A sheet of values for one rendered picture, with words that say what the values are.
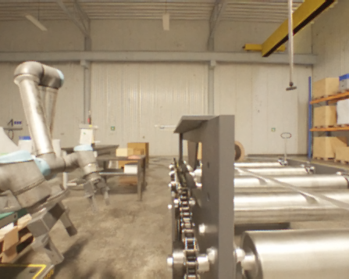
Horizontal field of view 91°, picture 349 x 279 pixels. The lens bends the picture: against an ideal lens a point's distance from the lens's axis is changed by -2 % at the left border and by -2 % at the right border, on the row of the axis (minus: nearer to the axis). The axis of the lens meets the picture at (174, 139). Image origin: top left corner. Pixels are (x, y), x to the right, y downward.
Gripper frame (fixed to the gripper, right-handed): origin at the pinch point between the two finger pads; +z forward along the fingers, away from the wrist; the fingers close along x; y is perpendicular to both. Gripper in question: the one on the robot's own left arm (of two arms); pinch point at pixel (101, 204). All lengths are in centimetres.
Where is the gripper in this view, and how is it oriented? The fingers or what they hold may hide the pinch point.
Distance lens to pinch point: 107.5
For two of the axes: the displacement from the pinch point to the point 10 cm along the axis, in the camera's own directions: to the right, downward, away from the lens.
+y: 9.1, -4.0, -0.8
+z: 3.9, 9.1, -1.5
